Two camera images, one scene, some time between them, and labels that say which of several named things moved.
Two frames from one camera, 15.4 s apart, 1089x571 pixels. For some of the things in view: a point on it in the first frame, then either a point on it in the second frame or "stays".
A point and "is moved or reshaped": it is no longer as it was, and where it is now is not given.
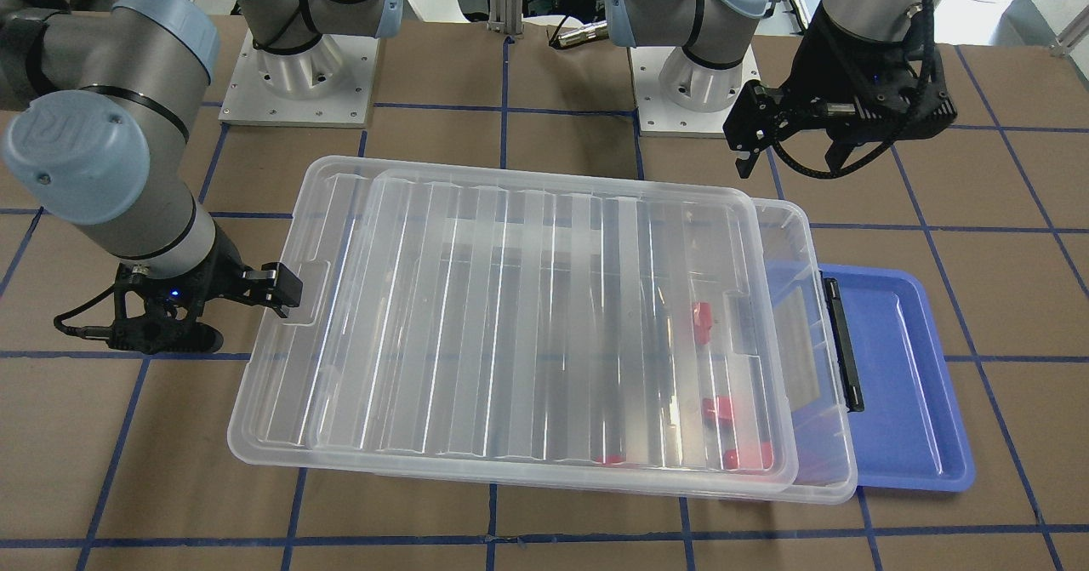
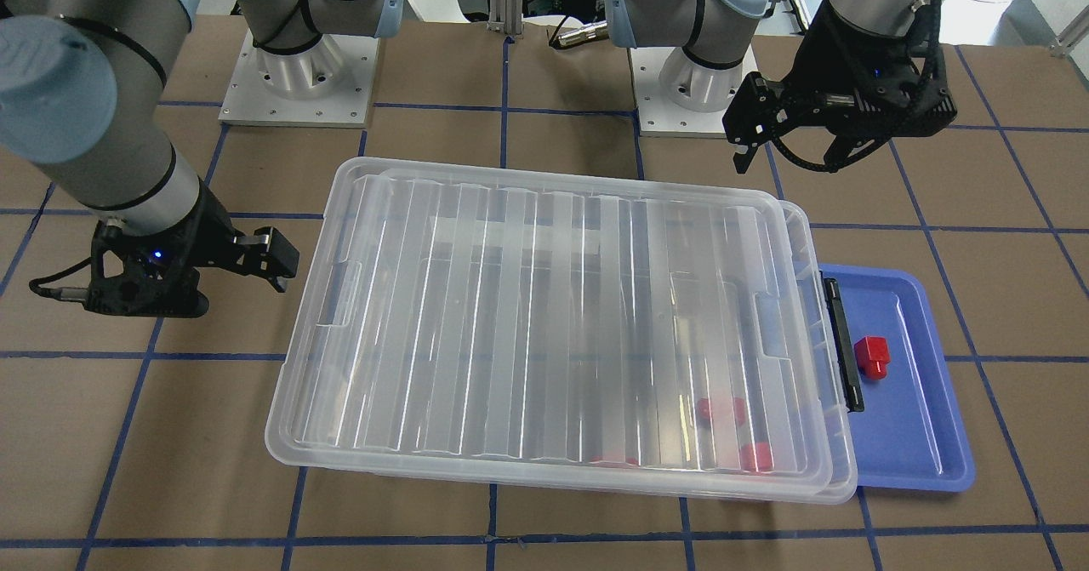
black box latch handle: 843,345 stays
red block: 703,322 to 872,355
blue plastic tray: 911,433 stays
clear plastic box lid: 489,325 is moved or reshaped
